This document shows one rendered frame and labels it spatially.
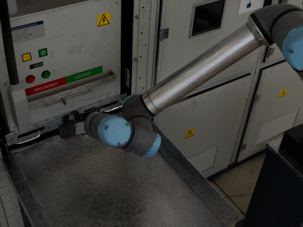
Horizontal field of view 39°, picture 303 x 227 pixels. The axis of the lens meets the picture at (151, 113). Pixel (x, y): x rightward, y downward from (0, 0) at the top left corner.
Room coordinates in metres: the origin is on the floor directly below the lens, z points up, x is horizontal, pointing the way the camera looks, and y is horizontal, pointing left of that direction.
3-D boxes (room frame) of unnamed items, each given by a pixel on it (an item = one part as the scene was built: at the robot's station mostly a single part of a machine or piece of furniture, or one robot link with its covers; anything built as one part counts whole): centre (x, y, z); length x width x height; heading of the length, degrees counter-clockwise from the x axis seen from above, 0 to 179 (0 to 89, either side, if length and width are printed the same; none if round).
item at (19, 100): (1.12, 0.47, 1.09); 0.08 x 0.05 x 0.17; 36
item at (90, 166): (0.99, 0.12, 0.82); 0.68 x 0.62 x 0.06; 36
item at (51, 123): (1.31, 0.35, 0.89); 0.54 x 0.05 x 0.06; 126
